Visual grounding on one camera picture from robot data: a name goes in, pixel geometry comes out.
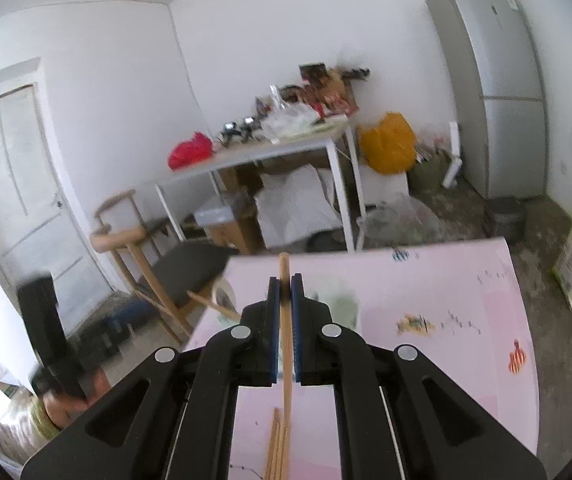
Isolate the mint green utensil caddy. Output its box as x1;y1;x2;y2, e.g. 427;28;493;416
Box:
313;289;359;330

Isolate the silver refrigerator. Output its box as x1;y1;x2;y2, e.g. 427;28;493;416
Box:
427;0;547;198

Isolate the wooden chair black seat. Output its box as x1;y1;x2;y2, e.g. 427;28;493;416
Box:
90;190;238;339

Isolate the person's left hand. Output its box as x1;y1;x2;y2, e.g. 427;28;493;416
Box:
42;368;111;429

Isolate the white door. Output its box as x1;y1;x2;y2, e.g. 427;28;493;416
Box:
0;58;111;333

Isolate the clutter on side table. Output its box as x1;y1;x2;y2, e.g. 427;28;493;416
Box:
217;63;371;148

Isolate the white side table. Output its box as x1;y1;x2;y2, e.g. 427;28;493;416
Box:
152;112;367;254

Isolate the black pot on floor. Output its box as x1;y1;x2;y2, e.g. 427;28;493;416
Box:
483;197;526;243

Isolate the orange plastic bag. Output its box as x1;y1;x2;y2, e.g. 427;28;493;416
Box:
357;112;416;174

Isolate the white sack under table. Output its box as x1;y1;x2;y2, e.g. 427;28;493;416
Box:
254;165;342;249

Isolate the pink patterned tablecloth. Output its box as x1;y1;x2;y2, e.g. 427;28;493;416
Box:
183;235;541;480

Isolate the red plastic bag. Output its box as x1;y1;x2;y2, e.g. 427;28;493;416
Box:
167;132;213;171

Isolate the wooden chopstick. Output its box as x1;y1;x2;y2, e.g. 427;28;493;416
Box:
263;408;280;480
279;252;293;479
272;411;286;480

